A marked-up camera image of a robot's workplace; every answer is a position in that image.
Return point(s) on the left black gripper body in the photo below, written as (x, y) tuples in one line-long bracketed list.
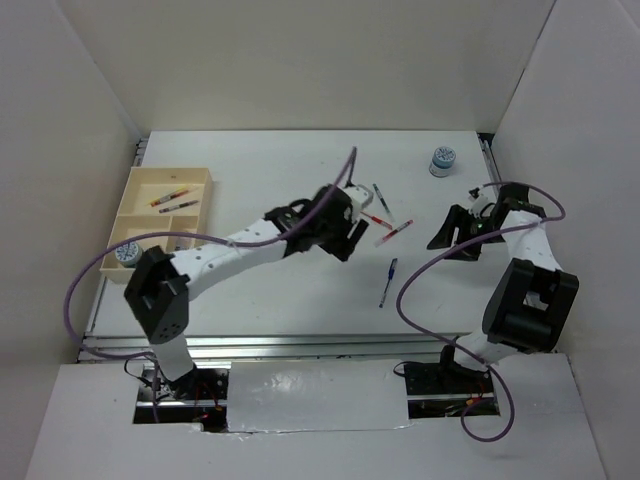
[(334, 234)]

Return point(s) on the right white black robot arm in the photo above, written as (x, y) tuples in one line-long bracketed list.
[(533, 298)]

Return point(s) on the red pen with clip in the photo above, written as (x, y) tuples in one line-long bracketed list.
[(378, 220)]

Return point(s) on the yellow pen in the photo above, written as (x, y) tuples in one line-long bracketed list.
[(168, 197)]

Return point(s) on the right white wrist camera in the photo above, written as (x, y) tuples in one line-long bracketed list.
[(481, 205)]

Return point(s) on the blue white tape roll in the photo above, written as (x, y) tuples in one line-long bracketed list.
[(442, 162), (128, 255)]

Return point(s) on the aluminium front rail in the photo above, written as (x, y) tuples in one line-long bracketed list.
[(312, 346)]

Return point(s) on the cream compartment organizer tray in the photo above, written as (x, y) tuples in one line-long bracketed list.
[(135, 217)]

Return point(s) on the blue pen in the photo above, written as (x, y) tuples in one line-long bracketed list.
[(179, 206), (390, 276)]

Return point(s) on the dark green pen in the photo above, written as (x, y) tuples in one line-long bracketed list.
[(383, 202)]

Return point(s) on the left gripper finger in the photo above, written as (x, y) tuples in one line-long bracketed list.
[(338, 248), (354, 238)]

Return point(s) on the red pen with clear barrel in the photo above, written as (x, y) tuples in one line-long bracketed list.
[(190, 189)]

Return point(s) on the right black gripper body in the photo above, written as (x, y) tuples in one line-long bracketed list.
[(481, 227)]

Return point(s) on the blue cap glue bottle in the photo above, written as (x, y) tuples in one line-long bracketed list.
[(181, 243)]

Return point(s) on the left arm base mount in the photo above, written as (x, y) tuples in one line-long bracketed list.
[(199, 398)]

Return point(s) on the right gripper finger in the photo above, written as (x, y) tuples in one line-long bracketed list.
[(469, 253), (445, 235)]

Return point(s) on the white foil cover sheet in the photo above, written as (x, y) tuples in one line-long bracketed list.
[(315, 396)]

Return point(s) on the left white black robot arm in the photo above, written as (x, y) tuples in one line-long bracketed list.
[(163, 284)]

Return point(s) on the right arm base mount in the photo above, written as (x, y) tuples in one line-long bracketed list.
[(443, 389)]

